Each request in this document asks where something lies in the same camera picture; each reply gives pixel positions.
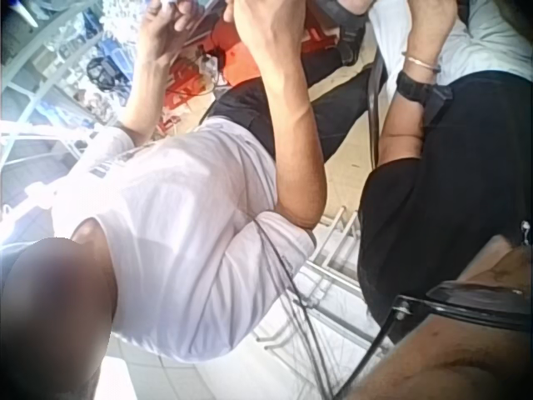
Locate person's left hand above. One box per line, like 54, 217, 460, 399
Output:
406, 0, 463, 60

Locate black wrist band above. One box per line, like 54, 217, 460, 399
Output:
395, 69, 453, 127

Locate dark metal bar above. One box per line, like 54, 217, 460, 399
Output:
367, 52, 386, 168

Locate orange and black machine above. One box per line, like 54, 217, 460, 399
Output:
157, 0, 347, 131

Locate white metal shelf rack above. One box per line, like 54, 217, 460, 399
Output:
0, 0, 143, 176

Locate thin gold bracelet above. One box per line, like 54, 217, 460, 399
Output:
401, 51, 441, 74

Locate white wire rack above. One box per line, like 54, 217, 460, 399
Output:
249, 203, 376, 352

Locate black cables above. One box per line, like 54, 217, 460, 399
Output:
251, 215, 335, 377

